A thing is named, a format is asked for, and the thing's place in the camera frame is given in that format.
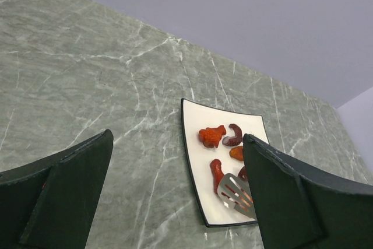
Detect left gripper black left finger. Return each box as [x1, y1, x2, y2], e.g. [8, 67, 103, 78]
[1, 129, 114, 248]

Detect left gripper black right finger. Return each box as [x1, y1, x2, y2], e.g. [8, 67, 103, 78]
[243, 134, 372, 248]

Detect steel serving tongs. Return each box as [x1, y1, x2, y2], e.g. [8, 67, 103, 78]
[217, 173, 257, 220]

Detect red crispy meat strip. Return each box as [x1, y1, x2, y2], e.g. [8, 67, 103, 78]
[238, 166, 248, 183]

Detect small orange food chunk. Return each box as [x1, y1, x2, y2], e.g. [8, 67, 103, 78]
[229, 146, 244, 162]

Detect red chicken drumstick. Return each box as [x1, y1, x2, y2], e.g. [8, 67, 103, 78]
[210, 159, 225, 195]

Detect dark purple curved sausage piece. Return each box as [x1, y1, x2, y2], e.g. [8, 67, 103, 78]
[222, 123, 242, 147]

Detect white rectangular plate, black rim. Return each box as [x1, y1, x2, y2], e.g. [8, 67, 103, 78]
[181, 99, 269, 227]

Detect orange fried chicken wing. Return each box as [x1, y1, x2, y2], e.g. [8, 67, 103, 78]
[199, 125, 226, 148]

